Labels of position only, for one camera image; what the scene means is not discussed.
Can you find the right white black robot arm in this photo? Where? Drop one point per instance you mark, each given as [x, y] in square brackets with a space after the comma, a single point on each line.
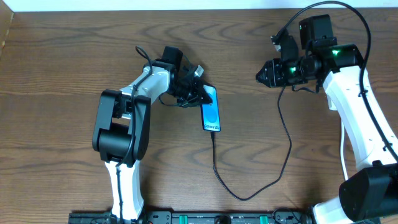
[372, 192]

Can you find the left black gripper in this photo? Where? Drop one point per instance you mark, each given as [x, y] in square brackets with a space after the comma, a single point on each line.
[193, 91]

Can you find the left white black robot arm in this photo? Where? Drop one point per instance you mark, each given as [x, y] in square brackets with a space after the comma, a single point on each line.
[122, 128]

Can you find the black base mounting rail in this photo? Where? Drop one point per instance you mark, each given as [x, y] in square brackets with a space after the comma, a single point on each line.
[165, 217]

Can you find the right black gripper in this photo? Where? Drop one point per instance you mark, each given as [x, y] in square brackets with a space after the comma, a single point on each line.
[275, 73]

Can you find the blue screen Galaxy smartphone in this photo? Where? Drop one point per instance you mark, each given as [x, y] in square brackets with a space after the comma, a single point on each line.
[210, 112]

